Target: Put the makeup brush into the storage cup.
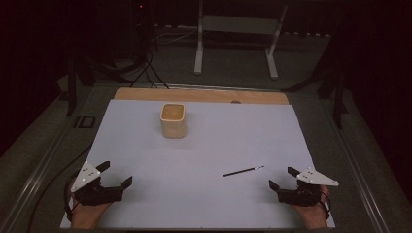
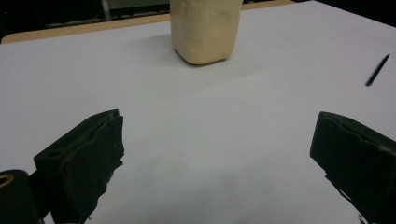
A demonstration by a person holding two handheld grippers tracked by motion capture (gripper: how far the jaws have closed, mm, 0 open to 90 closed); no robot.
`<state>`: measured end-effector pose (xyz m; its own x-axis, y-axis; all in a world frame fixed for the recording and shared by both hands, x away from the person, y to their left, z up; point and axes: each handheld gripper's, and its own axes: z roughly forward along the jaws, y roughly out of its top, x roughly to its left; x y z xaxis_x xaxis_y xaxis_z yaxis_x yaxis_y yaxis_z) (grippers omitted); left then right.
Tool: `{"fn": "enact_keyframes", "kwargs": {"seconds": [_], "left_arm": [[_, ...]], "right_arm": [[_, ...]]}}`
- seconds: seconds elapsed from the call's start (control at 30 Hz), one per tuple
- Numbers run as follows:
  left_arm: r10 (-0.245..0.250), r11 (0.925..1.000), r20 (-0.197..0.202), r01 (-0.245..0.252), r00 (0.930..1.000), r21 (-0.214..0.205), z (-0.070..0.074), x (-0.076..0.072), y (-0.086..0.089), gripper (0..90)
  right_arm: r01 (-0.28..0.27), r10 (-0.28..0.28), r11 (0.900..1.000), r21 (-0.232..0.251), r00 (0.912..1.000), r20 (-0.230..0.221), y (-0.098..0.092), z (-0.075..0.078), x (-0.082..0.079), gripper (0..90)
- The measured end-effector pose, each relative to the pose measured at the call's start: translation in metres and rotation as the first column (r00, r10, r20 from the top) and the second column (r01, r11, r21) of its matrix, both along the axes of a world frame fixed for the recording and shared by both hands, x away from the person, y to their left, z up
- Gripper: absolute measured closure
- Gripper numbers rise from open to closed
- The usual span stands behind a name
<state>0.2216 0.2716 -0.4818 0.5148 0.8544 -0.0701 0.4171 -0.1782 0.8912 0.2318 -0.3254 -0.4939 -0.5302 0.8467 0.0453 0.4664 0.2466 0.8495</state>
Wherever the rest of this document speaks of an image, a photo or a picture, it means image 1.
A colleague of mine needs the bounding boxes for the long black floor cable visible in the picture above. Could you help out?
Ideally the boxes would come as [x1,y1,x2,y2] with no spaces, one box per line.
[25,145,93,233]

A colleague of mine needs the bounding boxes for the person's left hand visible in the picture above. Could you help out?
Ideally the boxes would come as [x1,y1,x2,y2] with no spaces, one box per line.
[71,197,112,230]

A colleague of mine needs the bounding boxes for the black rectangular floor frame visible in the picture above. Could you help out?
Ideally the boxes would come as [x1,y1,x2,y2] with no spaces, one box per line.
[73,115,97,129]

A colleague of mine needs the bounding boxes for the black pencil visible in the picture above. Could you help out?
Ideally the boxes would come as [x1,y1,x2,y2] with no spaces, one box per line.
[223,165,265,178]

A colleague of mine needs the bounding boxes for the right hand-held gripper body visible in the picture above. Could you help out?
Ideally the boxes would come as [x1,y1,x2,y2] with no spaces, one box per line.
[277,166,340,208]

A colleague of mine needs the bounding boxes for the black tripod stand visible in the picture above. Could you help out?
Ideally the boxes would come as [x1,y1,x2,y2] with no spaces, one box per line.
[61,52,98,117]
[281,32,350,130]

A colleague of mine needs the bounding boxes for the bundle of black cables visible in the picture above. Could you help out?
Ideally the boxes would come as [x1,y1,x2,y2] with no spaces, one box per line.
[128,0,170,89]

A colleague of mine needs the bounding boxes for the white metal stand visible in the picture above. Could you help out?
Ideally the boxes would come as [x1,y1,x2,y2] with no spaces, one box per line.
[193,0,289,81]

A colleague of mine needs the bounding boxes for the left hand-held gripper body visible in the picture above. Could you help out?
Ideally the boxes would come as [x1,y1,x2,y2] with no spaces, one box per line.
[70,160,124,207]

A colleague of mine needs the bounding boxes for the person's right hand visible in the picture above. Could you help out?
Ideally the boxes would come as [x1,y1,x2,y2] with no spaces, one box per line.
[291,185,330,230]

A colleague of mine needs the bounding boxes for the beige square cup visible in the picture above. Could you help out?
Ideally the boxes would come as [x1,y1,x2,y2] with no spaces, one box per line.
[159,102,188,140]

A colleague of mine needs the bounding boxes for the black cable loop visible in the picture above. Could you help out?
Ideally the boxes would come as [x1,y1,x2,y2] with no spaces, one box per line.
[63,175,79,223]
[319,190,332,221]

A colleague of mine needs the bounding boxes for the grey metal floor rail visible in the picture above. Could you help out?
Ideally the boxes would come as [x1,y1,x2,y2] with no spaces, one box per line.
[319,93,392,233]
[0,84,98,227]

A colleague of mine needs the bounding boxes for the white floor cable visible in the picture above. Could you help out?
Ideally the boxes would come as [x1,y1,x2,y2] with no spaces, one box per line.
[154,27,199,46]

